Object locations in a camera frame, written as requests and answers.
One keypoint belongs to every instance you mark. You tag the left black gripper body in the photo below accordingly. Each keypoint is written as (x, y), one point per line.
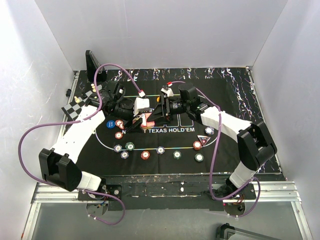
(124, 111)

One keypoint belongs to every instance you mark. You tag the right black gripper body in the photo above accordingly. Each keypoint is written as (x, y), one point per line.
(178, 107)

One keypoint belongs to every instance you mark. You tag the red playing card deck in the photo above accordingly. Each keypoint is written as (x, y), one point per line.
(146, 124)

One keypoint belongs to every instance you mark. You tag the blue small blind button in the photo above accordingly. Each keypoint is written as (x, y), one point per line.
(110, 124)

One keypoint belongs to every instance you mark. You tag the red poker chip stack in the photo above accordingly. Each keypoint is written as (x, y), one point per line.
(145, 155)

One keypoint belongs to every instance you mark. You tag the triangular dealer button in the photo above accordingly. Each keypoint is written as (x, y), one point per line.
(203, 139)

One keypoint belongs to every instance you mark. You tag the green poker chip stack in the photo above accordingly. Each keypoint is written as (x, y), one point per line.
(177, 154)

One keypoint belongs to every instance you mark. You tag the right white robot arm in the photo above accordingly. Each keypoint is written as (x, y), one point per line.
(254, 141)

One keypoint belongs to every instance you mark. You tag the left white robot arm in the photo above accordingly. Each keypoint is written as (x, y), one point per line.
(87, 112)

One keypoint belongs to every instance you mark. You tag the gold chess piece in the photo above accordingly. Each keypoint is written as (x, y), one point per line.
(76, 99)

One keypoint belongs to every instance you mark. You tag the black card shoe stand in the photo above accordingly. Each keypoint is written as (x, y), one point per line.
(92, 65)

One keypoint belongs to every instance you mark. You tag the black poker felt mat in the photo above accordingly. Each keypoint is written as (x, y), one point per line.
(179, 147)

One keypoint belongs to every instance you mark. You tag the black white chessboard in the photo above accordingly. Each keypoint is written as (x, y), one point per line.
(72, 110)

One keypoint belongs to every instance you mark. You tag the black case corner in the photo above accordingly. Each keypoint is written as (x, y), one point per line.
(228, 232)

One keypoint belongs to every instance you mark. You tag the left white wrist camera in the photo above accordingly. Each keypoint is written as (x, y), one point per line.
(141, 105)

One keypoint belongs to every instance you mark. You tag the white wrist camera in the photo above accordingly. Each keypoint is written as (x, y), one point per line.
(141, 105)
(167, 92)

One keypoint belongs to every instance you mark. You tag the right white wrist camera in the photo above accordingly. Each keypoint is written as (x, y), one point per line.
(167, 92)

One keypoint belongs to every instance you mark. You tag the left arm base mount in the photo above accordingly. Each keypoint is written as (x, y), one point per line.
(98, 205)

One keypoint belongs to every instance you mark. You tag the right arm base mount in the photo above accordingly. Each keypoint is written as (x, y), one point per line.
(236, 195)

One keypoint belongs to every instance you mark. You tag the aluminium front rail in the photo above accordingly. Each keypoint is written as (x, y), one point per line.
(164, 210)

